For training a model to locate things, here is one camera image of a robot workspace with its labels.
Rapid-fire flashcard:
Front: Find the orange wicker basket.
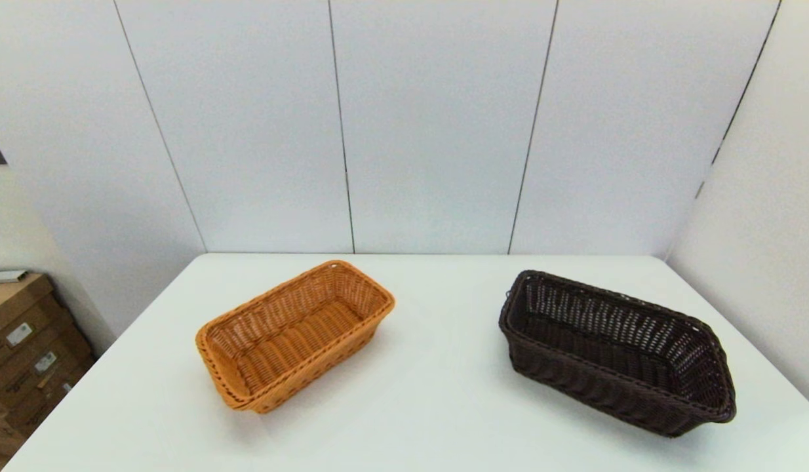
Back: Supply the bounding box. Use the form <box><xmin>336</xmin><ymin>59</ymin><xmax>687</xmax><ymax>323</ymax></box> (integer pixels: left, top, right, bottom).
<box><xmin>195</xmin><ymin>260</ymin><xmax>396</xmax><ymax>414</ymax></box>

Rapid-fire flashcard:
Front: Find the dark brown wicker basket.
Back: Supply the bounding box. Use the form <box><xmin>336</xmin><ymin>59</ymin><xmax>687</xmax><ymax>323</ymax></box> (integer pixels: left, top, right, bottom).
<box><xmin>498</xmin><ymin>269</ymin><xmax>738</xmax><ymax>439</ymax></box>

